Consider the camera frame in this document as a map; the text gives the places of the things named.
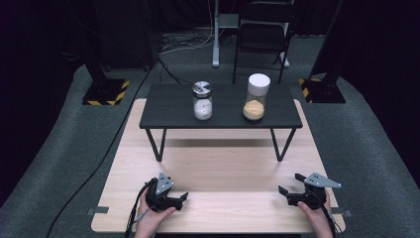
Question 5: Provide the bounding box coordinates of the person's left hand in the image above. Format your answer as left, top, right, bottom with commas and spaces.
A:
134, 194, 177, 238

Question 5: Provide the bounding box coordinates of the person's right hand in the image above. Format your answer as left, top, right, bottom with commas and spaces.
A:
296, 192, 335, 238

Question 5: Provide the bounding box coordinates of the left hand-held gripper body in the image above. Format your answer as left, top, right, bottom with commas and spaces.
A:
145, 172, 184, 212

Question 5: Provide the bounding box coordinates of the left hand-held gripper cable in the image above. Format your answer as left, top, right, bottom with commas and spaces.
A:
124, 178, 157, 238

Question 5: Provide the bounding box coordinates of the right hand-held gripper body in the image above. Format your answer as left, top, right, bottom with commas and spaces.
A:
286, 172, 343, 211

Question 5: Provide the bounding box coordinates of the black cart on casters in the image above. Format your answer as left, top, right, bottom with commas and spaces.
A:
95, 0, 162, 72

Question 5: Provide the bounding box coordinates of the white desk leg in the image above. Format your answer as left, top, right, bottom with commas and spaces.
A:
211, 0, 241, 69
278, 49, 291, 69

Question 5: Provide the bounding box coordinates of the black raised shelf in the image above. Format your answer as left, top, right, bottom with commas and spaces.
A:
139, 82, 304, 163

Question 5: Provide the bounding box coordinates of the hand-held gripper cable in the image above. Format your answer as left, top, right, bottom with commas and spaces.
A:
124, 178, 157, 238
321, 197, 342, 238

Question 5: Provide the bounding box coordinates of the black stand with striped base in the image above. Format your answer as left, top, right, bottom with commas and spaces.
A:
298, 49, 347, 104
81, 62, 131, 107

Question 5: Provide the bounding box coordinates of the grey tape strip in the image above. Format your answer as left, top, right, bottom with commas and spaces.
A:
86, 206, 110, 216
331, 207, 353, 218

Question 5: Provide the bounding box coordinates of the black folding chair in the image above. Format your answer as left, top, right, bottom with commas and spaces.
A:
232, 1, 296, 85

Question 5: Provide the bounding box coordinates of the glass jar with silver lid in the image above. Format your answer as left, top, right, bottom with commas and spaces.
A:
192, 80, 213, 121

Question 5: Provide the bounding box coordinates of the tangle of floor cables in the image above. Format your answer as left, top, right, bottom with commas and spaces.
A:
159, 30, 216, 56

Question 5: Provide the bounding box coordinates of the long black floor cable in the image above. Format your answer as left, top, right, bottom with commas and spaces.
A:
46, 56, 159, 238

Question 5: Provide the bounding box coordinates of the yellow powder jar white lid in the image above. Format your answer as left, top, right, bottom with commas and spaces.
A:
242, 72, 271, 121

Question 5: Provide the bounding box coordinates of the right hand-held gripper cable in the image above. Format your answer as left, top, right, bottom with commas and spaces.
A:
321, 197, 342, 238

